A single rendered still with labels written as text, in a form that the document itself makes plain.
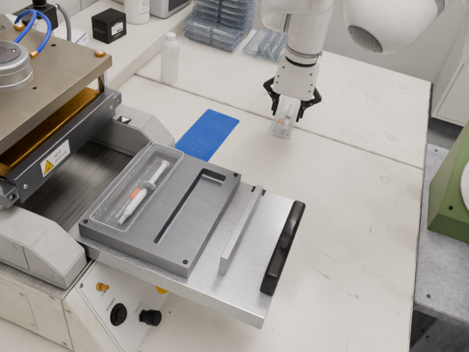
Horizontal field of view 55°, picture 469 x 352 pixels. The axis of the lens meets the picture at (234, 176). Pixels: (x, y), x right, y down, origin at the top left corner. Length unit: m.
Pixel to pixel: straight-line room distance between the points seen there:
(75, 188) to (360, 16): 0.50
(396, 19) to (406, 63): 2.59
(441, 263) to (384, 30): 0.62
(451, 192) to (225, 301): 0.65
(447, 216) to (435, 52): 2.14
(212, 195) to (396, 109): 0.90
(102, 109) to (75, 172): 0.13
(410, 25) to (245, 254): 0.36
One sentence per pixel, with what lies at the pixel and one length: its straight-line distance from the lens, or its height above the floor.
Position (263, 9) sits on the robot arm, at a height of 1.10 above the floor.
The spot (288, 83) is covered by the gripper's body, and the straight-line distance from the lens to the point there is 1.12.
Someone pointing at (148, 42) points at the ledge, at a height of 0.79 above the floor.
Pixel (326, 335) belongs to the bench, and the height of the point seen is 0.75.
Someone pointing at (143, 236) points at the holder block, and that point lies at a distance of 0.62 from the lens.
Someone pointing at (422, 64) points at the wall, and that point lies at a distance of 3.17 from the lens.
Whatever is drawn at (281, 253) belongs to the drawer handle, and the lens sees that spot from 0.61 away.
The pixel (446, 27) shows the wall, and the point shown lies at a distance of 3.08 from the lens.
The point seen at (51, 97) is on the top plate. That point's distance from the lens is 0.67.
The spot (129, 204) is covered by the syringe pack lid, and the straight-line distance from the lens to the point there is 0.65.
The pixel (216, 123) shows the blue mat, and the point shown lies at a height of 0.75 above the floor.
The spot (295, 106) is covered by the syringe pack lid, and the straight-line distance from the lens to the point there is 1.23.
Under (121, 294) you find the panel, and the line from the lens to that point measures 0.74.
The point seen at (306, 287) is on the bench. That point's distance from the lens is 0.91.
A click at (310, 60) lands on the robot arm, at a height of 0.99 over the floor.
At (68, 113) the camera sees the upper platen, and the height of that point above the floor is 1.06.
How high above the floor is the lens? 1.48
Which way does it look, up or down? 43 degrees down
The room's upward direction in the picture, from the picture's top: 10 degrees clockwise
